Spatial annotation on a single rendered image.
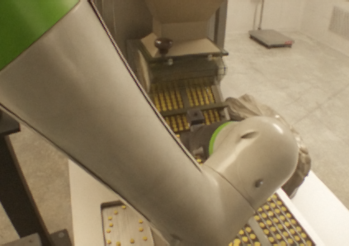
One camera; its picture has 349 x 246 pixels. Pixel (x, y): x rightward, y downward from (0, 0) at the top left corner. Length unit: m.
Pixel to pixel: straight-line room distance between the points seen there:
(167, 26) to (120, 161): 0.58
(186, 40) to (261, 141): 0.49
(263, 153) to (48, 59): 0.28
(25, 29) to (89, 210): 0.70
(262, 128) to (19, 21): 0.31
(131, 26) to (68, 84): 0.83
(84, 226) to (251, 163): 0.54
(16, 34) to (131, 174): 0.15
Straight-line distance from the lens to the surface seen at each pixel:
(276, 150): 0.39
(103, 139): 0.23
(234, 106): 0.94
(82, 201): 0.87
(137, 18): 1.02
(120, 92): 0.23
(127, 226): 0.79
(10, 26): 0.19
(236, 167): 0.38
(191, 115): 0.65
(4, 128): 1.05
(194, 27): 0.82
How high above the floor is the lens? 1.44
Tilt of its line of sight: 34 degrees down
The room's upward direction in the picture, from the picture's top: 1 degrees clockwise
